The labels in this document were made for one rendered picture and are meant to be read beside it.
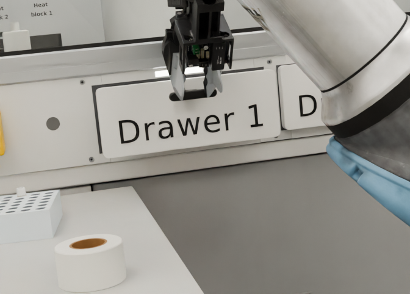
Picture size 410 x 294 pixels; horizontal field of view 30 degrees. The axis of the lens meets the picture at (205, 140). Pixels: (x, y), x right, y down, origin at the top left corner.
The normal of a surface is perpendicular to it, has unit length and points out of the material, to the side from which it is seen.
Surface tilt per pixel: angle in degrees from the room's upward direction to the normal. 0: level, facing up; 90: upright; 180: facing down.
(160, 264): 0
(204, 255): 90
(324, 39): 107
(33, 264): 0
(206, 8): 125
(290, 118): 90
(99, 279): 90
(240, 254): 90
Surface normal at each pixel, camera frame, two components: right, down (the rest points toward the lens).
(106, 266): 0.58, 0.07
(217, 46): 0.23, 0.66
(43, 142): 0.22, 0.13
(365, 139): -0.56, 0.63
